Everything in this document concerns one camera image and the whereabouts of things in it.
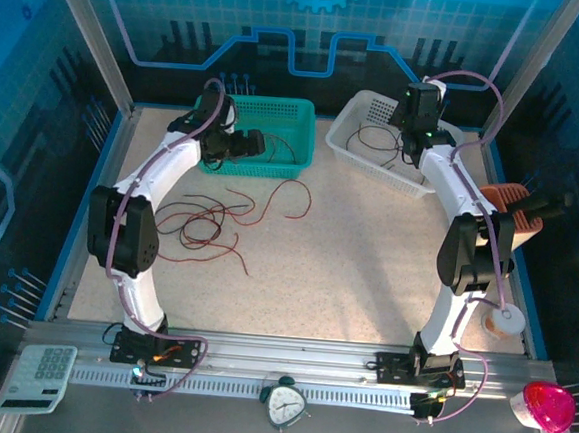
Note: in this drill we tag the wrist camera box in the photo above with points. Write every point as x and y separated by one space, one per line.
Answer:
442 92
232 117

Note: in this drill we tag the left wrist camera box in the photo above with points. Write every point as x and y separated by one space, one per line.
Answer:
232 117

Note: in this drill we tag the white plastic basket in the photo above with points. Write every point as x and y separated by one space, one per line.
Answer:
357 116

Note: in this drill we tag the small circuit board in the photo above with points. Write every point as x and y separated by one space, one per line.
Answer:
142 374
428 400

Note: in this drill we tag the white calculator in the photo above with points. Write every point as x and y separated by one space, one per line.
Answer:
38 377

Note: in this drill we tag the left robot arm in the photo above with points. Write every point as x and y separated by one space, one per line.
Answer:
127 234

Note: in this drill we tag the aluminium frame post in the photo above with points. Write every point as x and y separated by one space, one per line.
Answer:
532 70
90 35

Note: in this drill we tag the green alarm clock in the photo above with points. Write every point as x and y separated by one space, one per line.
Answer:
285 404

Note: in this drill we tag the pink dome lamp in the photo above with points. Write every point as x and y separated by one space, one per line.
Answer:
547 407

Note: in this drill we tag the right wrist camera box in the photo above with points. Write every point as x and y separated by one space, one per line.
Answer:
442 92

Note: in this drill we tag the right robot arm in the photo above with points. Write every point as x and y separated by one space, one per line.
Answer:
466 260

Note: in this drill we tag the teal plastic basket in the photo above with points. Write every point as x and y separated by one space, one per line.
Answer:
277 115

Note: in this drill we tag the beige holder with orange top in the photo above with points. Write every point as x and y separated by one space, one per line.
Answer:
524 230

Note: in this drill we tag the aluminium rail beam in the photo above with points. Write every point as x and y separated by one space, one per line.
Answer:
283 359

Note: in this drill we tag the white round lid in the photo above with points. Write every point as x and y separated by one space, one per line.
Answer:
512 319

